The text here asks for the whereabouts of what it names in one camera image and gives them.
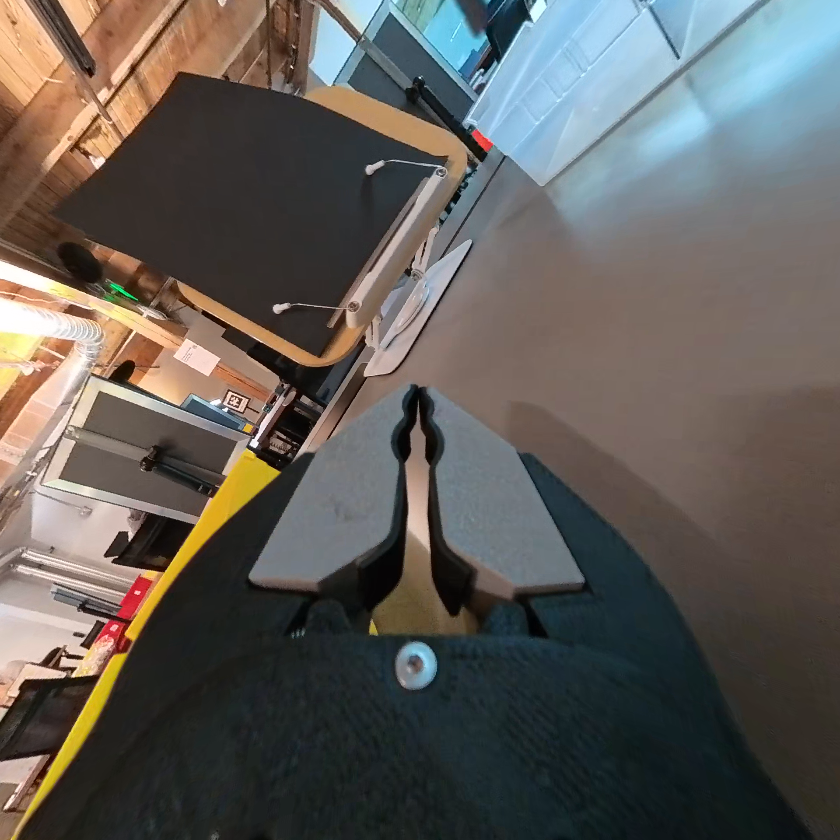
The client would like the red box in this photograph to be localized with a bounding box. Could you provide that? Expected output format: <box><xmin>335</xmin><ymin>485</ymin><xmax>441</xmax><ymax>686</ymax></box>
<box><xmin>117</xmin><ymin>570</ymin><xmax>165</xmax><ymax>626</ymax></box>

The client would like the white paper sign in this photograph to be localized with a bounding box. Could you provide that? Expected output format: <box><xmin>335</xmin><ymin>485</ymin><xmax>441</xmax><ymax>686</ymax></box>
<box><xmin>173</xmin><ymin>337</ymin><xmax>221</xmax><ymax>378</ymax></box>

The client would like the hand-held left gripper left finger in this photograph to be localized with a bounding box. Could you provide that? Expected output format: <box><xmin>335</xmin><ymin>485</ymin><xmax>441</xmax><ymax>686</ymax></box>
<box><xmin>248</xmin><ymin>385</ymin><xmax>420</xmax><ymax>611</ymax></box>

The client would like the white clamp bar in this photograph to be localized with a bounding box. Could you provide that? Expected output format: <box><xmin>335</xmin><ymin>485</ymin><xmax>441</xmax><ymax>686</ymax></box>
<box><xmin>326</xmin><ymin>165</ymin><xmax>450</xmax><ymax>331</ymax></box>

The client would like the clear plastic bin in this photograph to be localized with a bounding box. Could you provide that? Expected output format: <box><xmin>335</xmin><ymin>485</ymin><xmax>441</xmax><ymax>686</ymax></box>
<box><xmin>465</xmin><ymin>0</ymin><xmax>772</xmax><ymax>188</ymax></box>

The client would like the black round speaker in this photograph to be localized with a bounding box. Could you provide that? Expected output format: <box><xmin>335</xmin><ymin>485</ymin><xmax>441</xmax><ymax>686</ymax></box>
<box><xmin>55</xmin><ymin>241</ymin><xmax>104</xmax><ymax>281</ymax></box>

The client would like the silver flexible duct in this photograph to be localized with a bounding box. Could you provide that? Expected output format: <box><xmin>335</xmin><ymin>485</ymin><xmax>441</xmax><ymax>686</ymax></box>
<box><xmin>0</xmin><ymin>307</ymin><xmax>107</xmax><ymax>398</ymax></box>

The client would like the grey rolling partition panel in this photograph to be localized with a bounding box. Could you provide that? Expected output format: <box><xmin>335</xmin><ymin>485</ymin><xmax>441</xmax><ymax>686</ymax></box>
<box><xmin>343</xmin><ymin>0</ymin><xmax>501</xmax><ymax>129</ymax></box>
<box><xmin>38</xmin><ymin>374</ymin><xmax>256</xmax><ymax>526</ymax></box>

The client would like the white stand base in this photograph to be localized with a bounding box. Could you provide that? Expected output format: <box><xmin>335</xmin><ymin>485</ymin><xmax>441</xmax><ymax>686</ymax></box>
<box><xmin>363</xmin><ymin>239</ymin><xmax>474</xmax><ymax>378</ymax></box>

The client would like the black mat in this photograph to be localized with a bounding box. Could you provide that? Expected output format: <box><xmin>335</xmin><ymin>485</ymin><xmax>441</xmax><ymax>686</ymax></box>
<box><xmin>51</xmin><ymin>72</ymin><xmax>454</xmax><ymax>358</ymax></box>

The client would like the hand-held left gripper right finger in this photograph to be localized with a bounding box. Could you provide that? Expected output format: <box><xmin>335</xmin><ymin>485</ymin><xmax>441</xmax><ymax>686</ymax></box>
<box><xmin>419</xmin><ymin>387</ymin><xmax>586</xmax><ymax>616</ymax></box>

